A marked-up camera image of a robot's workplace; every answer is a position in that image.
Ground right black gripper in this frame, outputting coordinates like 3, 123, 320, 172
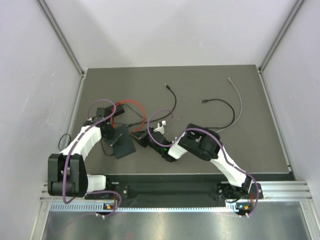
130, 126, 164, 155

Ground black network switch box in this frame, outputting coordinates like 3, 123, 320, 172
112, 125, 136, 159

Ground red ethernet cable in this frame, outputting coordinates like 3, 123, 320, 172
109, 99, 146, 133

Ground black ethernet cable short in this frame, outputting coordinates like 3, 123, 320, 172
200, 98, 236, 130

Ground grey ethernet cable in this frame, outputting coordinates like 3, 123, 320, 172
216, 76, 244, 133

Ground black ethernet cable long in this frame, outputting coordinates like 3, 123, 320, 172
125, 83, 177, 128

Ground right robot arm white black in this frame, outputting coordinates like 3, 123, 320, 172
130, 123, 261, 203

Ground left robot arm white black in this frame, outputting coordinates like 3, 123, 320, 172
47, 118, 123, 199

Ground black power adapter brick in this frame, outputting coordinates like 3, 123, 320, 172
105, 103, 125, 117

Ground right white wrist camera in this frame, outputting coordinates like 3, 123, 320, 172
153, 120, 167, 135

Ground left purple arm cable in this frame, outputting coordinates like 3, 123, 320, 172
61, 98, 123, 217

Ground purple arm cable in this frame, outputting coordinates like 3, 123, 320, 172
146, 108, 261, 217
61, 98, 123, 217

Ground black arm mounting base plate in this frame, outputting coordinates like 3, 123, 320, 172
84, 173, 263, 208

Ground slotted grey cable duct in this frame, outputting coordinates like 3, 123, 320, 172
50, 202, 251, 213

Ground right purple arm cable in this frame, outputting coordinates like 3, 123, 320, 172
146, 108, 261, 217

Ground left aluminium frame post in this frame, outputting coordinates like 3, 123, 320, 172
36, 0, 85, 77

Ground aluminium frame post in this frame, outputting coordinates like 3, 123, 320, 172
257, 0, 306, 74
36, 0, 85, 77

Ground aluminium front rail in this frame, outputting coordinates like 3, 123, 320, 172
38, 181, 315, 202

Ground right aluminium frame post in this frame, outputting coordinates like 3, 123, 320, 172
257, 0, 306, 74

